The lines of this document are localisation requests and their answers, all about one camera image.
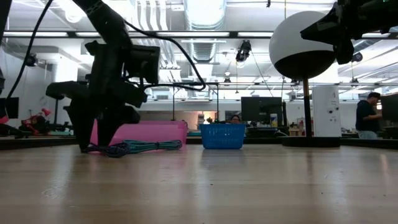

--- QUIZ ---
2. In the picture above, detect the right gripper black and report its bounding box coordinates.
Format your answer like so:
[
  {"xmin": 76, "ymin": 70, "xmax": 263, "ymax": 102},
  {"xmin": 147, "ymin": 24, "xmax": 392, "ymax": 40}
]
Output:
[{"xmin": 299, "ymin": 0, "xmax": 374, "ymax": 65}]

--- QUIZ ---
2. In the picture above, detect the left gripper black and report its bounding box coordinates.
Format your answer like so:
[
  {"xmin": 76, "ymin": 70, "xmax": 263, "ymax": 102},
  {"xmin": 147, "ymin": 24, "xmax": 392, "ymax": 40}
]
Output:
[{"xmin": 45, "ymin": 40, "xmax": 149, "ymax": 152}]

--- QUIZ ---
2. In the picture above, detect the purple braided cable bundle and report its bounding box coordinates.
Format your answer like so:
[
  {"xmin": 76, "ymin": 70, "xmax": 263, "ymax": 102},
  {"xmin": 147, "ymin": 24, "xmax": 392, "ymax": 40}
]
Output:
[{"xmin": 81, "ymin": 142, "xmax": 131, "ymax": 158}]

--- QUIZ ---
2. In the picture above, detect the pink translucent plastic bin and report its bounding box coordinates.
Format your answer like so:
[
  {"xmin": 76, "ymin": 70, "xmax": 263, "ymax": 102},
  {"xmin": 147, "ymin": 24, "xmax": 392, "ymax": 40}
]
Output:
[{"xmin": 90, "ymin": 120, "xmax": 188, "ymax": 151}]

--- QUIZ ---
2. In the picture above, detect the white globe lamp black stand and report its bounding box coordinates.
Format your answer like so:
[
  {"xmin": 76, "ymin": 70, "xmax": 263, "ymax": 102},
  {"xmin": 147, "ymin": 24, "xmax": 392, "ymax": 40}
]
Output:
[{"xmin": 268, "ymin": 11, "xmax": 341, "ymax": 148}]

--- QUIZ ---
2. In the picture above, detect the red machine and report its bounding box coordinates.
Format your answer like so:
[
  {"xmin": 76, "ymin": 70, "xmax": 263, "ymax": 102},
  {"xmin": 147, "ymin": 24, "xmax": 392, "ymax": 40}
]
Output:
[{"xmin": 19, "ymin": 108, "xmax": 53, "ymax": 135}]

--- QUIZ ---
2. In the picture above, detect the white cabinet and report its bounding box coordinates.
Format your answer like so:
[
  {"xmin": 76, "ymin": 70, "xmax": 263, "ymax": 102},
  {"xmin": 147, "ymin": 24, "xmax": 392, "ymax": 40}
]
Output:
[{"xmin": 312, "ymin": 85, "xmax": 342, "ymax": 138}]

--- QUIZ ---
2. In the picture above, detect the black computer monitor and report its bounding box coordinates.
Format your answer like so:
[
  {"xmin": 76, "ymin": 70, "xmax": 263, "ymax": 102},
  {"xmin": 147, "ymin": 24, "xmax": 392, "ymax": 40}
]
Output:
[
  {"xmin": 381, "ymin": 93, "xmax": 398, "ymax": 127},
  {"xmin": 241, "ymin": 96, "xmax": 283, "ymax": 127},
  {"xmin": 0, "ymin": 96, "xmax": 20, "ymax": 119}
]

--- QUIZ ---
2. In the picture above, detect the blue plastic basket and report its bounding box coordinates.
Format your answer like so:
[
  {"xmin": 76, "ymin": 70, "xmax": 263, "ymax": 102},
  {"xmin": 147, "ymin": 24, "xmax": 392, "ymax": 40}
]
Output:
[{"xmin": 199, "ymin": 123, "xmax": 247, "ymax": 151}]

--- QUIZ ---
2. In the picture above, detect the teal braided cable bundle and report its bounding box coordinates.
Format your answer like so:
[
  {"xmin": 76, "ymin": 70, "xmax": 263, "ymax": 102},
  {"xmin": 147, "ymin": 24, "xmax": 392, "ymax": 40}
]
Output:
[{"xmin": 123, "ymin": 139, "xmax": 183, "ymax": 154}]

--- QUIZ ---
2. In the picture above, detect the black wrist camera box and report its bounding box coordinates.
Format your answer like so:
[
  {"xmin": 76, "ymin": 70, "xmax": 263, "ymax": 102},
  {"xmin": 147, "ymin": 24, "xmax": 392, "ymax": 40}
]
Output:
[{"xmin": 124, "ymin": 45, "xmax": 161, "ymax": 85}]

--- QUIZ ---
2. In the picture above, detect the black hanging camera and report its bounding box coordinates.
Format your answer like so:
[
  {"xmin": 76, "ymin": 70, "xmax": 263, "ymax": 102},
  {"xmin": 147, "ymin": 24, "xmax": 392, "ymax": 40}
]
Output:
[{"xmin": 235, "ymin": 39, "xmax": 252, "ymax": 63}]

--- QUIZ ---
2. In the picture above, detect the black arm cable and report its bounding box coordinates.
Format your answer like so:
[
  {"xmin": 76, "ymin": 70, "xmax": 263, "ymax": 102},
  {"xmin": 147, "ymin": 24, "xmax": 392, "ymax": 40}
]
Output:
[
  {"xmin": 5, "ymin": 0, "xmax": 54, "ymax": 101},
  {"xmin": 124, "ymin": 20, "xmax": 208, "ymax": 92}
]

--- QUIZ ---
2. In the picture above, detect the silver ceiling duct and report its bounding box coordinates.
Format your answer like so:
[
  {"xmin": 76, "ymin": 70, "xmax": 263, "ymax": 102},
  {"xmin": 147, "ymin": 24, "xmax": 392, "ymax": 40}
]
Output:
[{"xmin": 183, "ymin": 0, "xmax": 228, "ymax": 63}]

